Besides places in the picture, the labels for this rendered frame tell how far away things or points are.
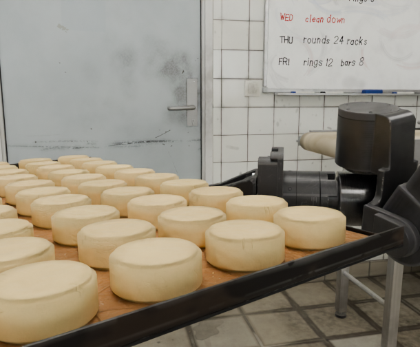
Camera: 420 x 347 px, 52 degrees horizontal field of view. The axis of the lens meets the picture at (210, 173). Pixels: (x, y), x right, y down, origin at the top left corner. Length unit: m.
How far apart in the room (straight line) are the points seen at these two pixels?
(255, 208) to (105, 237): 0.12
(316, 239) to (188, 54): 2.10
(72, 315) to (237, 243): 0.10
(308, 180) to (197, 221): 0.19
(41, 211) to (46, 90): 1.97
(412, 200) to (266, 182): 0.14
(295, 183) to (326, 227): 0.16
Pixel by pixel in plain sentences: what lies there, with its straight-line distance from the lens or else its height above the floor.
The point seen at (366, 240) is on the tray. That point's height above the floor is 1.02.
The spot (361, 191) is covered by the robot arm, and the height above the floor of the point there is 1.01.
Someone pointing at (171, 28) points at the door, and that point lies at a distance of 2.36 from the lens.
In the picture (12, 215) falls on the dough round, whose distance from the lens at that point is 0.37.
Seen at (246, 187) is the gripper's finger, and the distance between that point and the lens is 0.44.
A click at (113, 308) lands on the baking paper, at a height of 1.00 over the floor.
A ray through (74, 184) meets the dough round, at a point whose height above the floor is 1.01.
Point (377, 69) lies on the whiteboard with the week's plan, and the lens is 2.71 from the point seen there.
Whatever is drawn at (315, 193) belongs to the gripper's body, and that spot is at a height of 1.01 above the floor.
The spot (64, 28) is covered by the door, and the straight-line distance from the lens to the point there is 2.34.
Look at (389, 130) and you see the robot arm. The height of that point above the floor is 1.08.
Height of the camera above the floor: 1.11
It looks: 10 degrees down
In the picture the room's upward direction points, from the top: straight up
